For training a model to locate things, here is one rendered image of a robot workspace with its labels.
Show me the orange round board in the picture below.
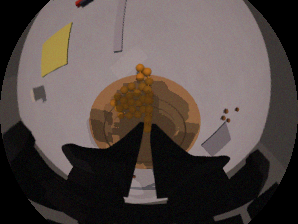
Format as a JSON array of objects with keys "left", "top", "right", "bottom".
[{"left": 89, "top": 75, "right": 201, "bottom": 169}]

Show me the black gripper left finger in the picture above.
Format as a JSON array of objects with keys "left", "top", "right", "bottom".
[{"left": 61, "top": 123, "right": 144, "bottom": 197}]

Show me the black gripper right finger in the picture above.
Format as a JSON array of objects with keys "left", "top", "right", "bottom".
[{"left": 150, "top": 124, "right": 230, "bottom": 198}]

